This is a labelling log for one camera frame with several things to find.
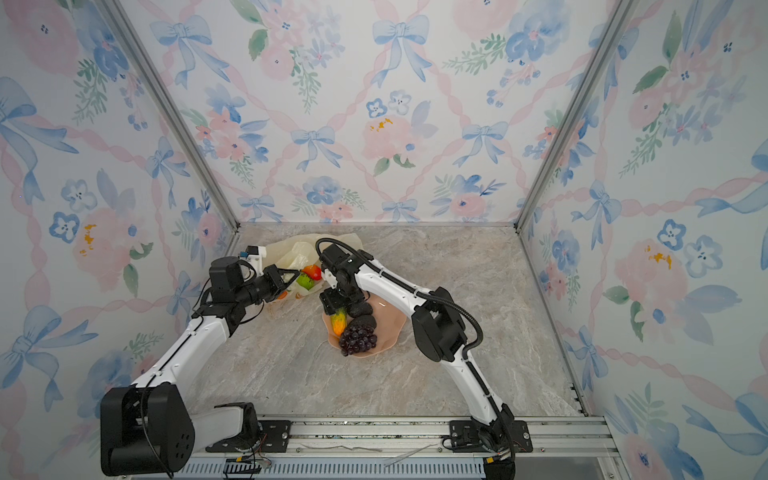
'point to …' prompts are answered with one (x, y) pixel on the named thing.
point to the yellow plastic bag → (298, 251)
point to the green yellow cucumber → (338, 320)
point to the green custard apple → (305, 281)
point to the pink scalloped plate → (390, 325)
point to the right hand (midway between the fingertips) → (338, 304)
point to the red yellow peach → (313, 271)
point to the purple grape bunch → (356, 339)
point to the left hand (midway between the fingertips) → (300, 271)
